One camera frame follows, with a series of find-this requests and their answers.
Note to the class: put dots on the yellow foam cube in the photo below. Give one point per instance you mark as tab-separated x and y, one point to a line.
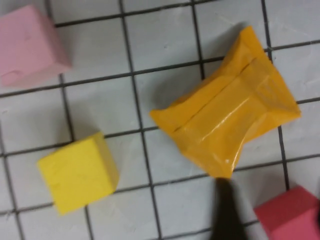
77	175

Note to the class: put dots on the red foam cube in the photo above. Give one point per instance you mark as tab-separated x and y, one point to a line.
287	215

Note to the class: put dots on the yellow snack bag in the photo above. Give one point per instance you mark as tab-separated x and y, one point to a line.
225	112

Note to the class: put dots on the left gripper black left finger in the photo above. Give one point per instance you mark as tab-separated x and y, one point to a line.
228	217

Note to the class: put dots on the pink foam cube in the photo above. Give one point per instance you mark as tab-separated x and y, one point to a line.
27	45

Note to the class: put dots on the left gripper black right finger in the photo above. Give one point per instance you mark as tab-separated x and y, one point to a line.
318	216

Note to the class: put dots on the white black-checked tablecloth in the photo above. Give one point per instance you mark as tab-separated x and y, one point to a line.
100	107

